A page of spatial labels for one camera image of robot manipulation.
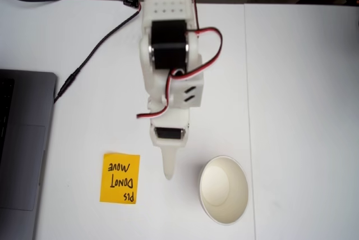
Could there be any brown paper cup with note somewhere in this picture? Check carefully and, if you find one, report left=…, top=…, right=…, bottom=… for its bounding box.
left=199, top=155, right=250, bottom=226

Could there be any yellow handwritten sticky note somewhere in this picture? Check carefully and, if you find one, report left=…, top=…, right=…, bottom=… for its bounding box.
left=99, top=153, right=140, bottom=205

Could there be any grey laptop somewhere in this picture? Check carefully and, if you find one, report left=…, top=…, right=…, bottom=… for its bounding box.
left=0, top=68, right=58, bottom=240

